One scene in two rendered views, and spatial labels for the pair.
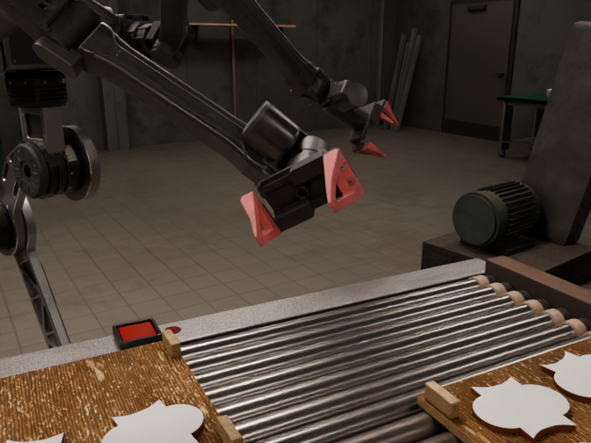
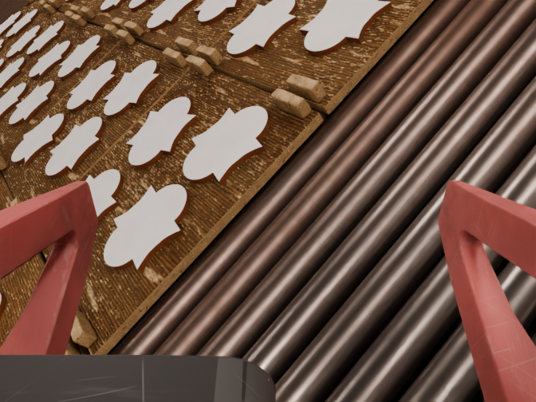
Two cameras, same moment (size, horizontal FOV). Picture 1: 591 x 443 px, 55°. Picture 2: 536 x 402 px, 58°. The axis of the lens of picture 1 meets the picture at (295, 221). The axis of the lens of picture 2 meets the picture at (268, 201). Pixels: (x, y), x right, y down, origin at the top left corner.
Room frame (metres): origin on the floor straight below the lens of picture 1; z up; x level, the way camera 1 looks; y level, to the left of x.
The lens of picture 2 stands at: (0.70, 0.03, 1.32)
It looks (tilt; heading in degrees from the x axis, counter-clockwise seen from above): 42 degrees down; 196
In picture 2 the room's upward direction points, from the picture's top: 41 degrees counter-clockwise
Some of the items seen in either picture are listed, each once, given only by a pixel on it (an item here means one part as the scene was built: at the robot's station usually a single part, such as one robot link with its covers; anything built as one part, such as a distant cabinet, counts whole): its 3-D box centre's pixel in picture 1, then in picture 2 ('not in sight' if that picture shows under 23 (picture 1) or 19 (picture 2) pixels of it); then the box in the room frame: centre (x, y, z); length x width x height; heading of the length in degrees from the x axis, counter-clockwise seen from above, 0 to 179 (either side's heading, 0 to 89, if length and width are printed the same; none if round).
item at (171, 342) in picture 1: (171, 343); not in sight; (0.86, 0.21, 0.95); 0.06 x 0.02 x 0.03; 28
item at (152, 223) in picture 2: not in sight; (152, 176); (0.13, -0.25, 0.94); 0.41 x 0.35 x 0.04; 116
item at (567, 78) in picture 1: (524, 156); not in sight; (3.45, -1.40, 0.79); 0.91 x 0.90 x 1.58; 121
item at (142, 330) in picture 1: (137, 334); not in sight; (0.94, 0.29, 0.92); 0.06 x 0.06 x 0.01; 27
